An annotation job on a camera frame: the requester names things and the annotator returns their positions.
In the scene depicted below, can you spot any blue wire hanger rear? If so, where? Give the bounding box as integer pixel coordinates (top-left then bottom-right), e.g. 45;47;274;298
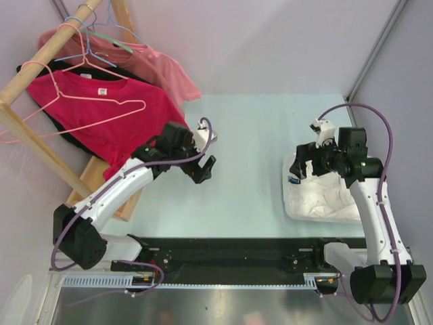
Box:
88;0;147;46

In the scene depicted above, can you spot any salmon pink t shirt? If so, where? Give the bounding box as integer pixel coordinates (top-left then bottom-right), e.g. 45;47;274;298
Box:
49;34;201;106

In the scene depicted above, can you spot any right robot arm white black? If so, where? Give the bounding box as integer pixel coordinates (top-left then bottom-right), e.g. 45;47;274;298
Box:
283;121;426;304

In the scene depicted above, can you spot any white laundry basket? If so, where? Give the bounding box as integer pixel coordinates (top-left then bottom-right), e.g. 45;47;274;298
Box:
281;151;365;224

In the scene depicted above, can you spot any green plastic hanger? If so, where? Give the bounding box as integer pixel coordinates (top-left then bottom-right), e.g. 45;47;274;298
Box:
80;28;134;56

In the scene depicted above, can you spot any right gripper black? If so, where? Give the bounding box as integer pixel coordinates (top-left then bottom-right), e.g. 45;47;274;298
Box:
290;136;346;179

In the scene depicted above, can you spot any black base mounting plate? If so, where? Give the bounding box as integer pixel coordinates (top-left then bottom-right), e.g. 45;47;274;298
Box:
110;238;366;284

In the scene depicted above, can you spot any pink wire hanger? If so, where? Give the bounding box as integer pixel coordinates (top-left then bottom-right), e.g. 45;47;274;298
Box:
16;61;147;134
55;23;127;79

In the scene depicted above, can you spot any black t shirt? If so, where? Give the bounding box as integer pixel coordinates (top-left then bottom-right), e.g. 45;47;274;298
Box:
27;62;150;165

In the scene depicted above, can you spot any blue wire hanger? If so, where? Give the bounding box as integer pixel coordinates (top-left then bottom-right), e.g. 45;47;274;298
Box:
88;0;147;46
64;16;117;68

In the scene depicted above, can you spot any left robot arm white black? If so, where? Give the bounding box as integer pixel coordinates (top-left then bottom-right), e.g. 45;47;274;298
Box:
51;117;217;271

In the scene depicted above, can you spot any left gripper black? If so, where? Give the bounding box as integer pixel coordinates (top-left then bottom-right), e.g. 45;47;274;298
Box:
170;131;214;183

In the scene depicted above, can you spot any white t shirt in basket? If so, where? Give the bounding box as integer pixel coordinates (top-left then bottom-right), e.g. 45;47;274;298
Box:
286;158;361;221

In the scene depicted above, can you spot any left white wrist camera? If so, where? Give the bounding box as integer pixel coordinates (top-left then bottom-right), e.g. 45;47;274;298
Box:
193;117;217;152

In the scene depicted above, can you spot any blue wire hanger front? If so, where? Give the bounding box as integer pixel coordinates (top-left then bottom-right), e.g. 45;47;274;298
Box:
64;16;117;68

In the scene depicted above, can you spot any wooden clothes rack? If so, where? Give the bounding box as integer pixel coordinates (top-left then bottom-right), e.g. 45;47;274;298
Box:
0;0;150;223

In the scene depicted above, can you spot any white slotted cable duct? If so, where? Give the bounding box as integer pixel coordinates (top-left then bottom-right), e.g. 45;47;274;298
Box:
62;274;317;290

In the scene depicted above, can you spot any aluminium corner post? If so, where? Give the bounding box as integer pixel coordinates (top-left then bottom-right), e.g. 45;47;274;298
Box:
348;0;410;109

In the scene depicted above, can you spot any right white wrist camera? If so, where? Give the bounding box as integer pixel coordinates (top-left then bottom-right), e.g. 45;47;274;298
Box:
310;119;336;148

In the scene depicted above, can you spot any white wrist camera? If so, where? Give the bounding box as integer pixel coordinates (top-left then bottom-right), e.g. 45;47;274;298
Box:
193;117;217;152
310;119;336;148

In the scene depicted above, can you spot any magenta t shirt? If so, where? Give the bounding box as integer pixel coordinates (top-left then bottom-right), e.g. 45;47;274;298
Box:
27;70;187;179

